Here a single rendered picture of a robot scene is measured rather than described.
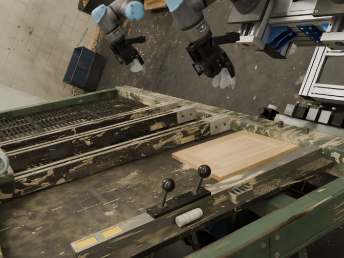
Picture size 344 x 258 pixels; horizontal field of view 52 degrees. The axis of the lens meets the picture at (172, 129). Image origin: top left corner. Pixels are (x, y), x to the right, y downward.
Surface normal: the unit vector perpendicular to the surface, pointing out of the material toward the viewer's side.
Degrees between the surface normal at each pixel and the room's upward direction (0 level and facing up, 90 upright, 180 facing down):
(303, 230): 90
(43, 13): 90
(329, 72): 0
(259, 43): 90
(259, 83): 0
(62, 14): 90
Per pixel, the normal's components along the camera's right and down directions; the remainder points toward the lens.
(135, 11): 0.44, 0.40
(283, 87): -0.76, -0.30
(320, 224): 0.54, 0.21
